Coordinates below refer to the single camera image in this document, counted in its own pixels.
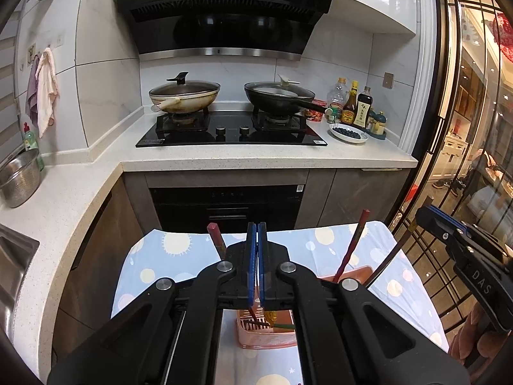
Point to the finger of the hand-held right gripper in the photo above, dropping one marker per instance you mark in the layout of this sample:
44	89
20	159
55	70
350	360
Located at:
435	226

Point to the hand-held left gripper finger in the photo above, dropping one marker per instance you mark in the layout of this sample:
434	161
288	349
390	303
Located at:
261	264
253	264

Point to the dark brown chopstick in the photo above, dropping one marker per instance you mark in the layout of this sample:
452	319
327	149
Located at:
392	256

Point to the green chopstick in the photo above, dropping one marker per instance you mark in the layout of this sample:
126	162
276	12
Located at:
283	325

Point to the pink perforated utensil holder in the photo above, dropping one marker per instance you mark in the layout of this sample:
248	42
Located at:
260	337

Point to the person's right hand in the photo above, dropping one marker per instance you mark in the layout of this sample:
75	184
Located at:
477	341

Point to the dark red chopstick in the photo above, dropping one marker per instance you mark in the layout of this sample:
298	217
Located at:
216	240

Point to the black built-in oven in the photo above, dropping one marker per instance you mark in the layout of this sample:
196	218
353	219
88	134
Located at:
224	204

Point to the blue polka dot tablecloth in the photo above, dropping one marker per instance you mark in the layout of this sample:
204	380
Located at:
176	256

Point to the grey base cabinet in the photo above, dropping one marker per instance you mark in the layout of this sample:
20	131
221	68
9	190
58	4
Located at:
352	196

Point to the white kitchen countertop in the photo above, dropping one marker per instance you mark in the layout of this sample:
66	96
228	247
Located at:
240	160

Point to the teal condiment jar set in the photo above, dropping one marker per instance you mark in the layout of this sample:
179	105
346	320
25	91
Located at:
377	126

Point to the black framed glass door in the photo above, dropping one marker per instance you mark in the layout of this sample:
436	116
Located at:
469	108

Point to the white plate of blueberries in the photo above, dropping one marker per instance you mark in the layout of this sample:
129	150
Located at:
348	133

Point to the black gas cooktop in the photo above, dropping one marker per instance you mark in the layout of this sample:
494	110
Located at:
232	136

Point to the dark vinegar bottle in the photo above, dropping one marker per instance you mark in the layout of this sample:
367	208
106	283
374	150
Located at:
364	108

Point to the yellow cap sauce bottle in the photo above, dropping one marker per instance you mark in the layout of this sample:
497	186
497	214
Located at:
350	108

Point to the small green lid jar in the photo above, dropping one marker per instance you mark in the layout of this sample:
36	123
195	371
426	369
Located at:
329	116

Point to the clear plastic bottle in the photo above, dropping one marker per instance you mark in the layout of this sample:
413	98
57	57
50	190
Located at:
336	98

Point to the red instant noodle cup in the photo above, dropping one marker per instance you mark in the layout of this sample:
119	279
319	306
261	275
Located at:
318	112

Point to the black wok with lid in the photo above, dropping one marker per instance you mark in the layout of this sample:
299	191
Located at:
276	98

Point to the beige wok with glass lid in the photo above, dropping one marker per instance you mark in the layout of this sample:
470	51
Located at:
184	96

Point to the red paper window decoration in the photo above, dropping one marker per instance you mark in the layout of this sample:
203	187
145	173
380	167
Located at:
504	36

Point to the steel kitchen sink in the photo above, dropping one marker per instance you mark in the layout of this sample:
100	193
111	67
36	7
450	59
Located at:
14	264

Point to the steel colander bowl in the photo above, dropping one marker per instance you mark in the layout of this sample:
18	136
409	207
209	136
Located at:
20	180

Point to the green dish soap bottle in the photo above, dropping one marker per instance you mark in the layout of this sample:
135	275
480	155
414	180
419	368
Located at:
32	144

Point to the black range hood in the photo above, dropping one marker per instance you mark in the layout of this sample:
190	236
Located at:
224	12

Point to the white pink hanging towel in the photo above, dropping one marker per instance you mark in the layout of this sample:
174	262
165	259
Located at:
47	88

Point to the purple hanging cloth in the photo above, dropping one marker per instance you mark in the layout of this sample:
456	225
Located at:
31	88

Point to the grey wall socket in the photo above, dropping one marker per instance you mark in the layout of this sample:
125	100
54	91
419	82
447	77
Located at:
388	80

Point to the white wall socket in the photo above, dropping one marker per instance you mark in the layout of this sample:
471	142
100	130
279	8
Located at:
60	40

